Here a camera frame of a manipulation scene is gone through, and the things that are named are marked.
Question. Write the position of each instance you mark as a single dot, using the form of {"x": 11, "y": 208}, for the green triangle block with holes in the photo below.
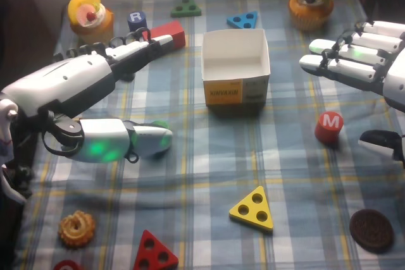
{"x": 186, "y": 9}

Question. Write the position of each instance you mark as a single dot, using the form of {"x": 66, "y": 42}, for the toy butter cookie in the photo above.
{"x": 77, "y": 229}

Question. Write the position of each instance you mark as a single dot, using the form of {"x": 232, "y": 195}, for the toy chocolate sandwich cookie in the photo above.
{"x": 371, "y": 230}

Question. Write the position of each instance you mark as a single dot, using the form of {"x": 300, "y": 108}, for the toy cupcake with strawberries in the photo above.
{"x": 310, "y": 6}

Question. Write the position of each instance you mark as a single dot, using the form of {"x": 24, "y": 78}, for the white paper box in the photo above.
{"x": 234, "y": 61}

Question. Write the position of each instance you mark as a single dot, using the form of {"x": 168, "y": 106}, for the red triangle block with holes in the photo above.
{"x": 155, "y": 252}

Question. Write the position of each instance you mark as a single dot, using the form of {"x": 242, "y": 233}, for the yellow triangle block with holes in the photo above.
{"x": 250, "y": 216}

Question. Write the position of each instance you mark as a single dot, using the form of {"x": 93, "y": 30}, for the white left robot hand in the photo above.
{"x": 69, "y": 77}

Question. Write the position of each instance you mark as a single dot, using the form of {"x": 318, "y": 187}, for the red rectangular block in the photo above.
{"x": 169, "y": 33}

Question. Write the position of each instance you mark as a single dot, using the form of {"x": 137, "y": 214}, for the toy cupcake with peach slice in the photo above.
{"x": 91, "y": 20}

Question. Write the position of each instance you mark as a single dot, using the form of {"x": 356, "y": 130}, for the blue plaid tablecloth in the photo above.
{"x": 196, "y": 162}

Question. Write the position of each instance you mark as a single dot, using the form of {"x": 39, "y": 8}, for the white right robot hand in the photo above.
{"x": 360, "y": 52}

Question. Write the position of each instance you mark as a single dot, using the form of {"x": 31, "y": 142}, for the blue cylinder with letter R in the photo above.
{"x": 136, "y": 19}

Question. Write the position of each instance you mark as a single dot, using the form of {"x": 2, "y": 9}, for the red cylinder with letter M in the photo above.
{"x": 329, "y": 126}

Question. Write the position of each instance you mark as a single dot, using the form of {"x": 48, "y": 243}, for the blue triangle block with holes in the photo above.
{"x": 243, "y": 20}

